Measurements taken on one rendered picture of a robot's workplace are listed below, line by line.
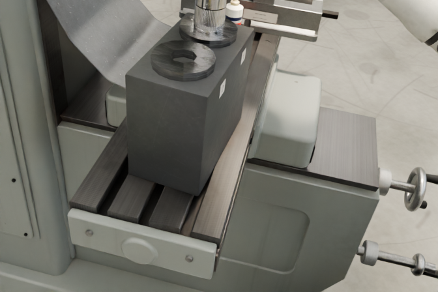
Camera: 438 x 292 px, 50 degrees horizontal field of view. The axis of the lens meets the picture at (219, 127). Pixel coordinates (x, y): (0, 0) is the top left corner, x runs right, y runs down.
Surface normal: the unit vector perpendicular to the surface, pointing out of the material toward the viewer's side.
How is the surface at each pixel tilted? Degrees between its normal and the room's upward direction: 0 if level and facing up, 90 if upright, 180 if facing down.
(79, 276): 0
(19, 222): 88
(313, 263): 90
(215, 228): 0
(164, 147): 90
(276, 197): 90
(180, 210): 0
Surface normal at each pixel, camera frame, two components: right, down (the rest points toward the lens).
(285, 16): -0.20, 0.60
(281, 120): 0.09, -0.78
